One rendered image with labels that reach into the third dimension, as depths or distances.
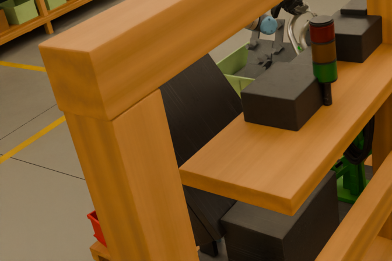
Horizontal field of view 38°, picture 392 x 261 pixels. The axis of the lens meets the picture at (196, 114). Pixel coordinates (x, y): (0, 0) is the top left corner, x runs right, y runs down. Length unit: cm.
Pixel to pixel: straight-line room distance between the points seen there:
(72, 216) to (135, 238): 306
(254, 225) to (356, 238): 25
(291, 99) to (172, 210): 45
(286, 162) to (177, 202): 35
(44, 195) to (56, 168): 34
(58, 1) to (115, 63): 704
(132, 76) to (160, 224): 21
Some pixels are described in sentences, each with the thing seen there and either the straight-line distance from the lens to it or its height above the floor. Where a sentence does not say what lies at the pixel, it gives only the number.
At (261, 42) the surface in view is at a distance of 306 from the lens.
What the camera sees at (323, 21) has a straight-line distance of 117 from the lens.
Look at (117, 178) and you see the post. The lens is 71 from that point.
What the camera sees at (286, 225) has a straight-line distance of 141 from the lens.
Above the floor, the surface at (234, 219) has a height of 124.
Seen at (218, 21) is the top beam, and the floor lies 188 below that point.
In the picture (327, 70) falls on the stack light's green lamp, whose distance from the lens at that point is 121.
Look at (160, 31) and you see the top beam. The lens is 70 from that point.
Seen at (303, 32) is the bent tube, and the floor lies 111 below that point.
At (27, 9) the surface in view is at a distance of 738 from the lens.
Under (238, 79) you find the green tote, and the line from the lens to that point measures 284.
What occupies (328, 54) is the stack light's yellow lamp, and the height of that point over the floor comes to 167.
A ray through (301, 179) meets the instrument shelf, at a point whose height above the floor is 154.
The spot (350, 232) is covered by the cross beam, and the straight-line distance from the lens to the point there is 132.
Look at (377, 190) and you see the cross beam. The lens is 144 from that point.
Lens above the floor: 214
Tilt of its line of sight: 28 degrees down
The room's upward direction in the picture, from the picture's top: 11 degrees counter-clockwise
